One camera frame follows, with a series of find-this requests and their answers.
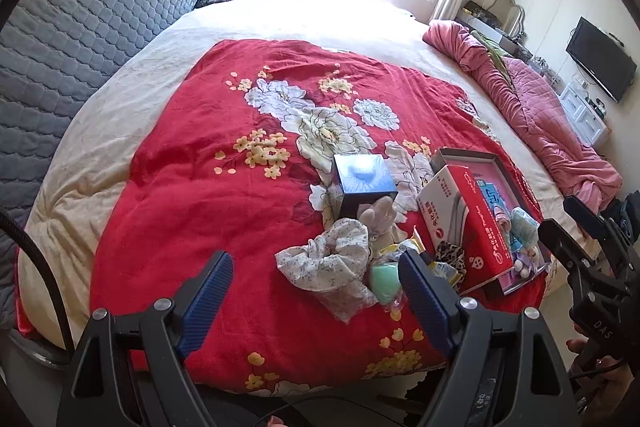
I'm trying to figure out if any white floral cloth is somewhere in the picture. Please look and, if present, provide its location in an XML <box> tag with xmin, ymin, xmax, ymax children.
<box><xmin>274</xmin><ymin>218</ymin><xmax>378</xmax><ymax>324</ymax></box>

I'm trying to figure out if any white drawer cabinet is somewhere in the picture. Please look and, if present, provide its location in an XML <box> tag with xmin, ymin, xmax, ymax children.
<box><xmin>560</xmin><ymin>86</ymin><xmax>611</xmax><ymax>150</ymax></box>

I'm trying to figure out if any leopard print scrunchie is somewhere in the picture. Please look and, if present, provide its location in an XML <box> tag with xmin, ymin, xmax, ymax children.
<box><xmin>435</xmin><ymin>241</ymin><xmax>466</xmax><ymax>277</ymax></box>

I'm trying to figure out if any cream bed sheet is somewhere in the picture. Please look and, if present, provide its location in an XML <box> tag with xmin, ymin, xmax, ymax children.
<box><xmin>26</xmin><ymin>0</ymin><xmax>598</xmax><ymax>337</ymax></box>

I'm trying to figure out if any black television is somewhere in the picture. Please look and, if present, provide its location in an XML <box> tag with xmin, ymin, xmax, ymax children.
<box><xmin>565</xmin><ymin>17</ymin><xmax>637</xmax><ymax>103</ymax></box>

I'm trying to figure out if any red floral quilt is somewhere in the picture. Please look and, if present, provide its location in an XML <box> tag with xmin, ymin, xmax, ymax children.
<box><xmin>90</xmin><ymin>39</ymin><xmax>506</xmax><ymax>395</ymax></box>

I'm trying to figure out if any person's right hand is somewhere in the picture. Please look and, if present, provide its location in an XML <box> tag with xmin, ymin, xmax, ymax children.
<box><xmin>582</xmin><ymin>365</ymin><xmax>639</xmax><ymax>426</ymax></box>

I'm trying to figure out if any grey quilted headboard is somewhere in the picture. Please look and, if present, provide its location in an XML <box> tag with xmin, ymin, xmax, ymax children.
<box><xmin>1</xmin><ymin>0</ymin><xmax>196</xmax><ymax>229</ymax></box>

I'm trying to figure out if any green sponge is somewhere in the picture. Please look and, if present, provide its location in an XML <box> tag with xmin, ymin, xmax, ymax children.
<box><xmin>368</xmin><ymin>262</ymin><xmax>405</xmax><ymax>311</ymax></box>

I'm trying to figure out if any pink book box tray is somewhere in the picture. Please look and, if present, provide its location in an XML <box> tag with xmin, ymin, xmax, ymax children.
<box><xmin>431</xmin><ymin>147</ymin><xmax>551</xmax><ymax>298</ymax></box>

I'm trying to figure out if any red white tissue box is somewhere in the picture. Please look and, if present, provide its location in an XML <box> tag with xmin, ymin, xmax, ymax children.
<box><xmin>418</xmin><ymin>165</ymin><xmax>513</xmax><ymax>295</ymax></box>

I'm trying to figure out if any small white plush toy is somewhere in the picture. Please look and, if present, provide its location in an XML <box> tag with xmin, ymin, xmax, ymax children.
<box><xmin>512</xmin><ymin>256</ymin><xmax>536</xmax><ymax>280</ymax></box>

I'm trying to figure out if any pink rumpled quilt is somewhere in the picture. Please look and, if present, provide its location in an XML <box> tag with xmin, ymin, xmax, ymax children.
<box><xmin>423</xmin><ymin>20</ymin><xmax>623</xmax><ymax>212</ymax></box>

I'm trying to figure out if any yellow snack packet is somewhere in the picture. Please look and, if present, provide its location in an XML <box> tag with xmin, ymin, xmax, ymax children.
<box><xmin>420</xmin><ymin>253</ymin><xmax>465</xmax><ymax>291</ymax></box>

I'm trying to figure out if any black cable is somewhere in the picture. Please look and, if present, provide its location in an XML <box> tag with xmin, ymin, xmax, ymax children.
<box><xmin>0</xmin><ymin>208</ymin><xmax>76</xmax><ymax>358</ymax></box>

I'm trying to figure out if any beige plush bear with tiara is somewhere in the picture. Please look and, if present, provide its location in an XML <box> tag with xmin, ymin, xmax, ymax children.
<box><xmin>357</xmin><ymin>196</ymin><xmax>408</xmax><ymax>256</ymax></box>

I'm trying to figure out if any green white tissue pack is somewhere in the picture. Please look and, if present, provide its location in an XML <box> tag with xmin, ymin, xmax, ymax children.
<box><xmin>509</xmin><ymin>207</ymin><xmax>539</xmax><ymax>253</ymax></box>

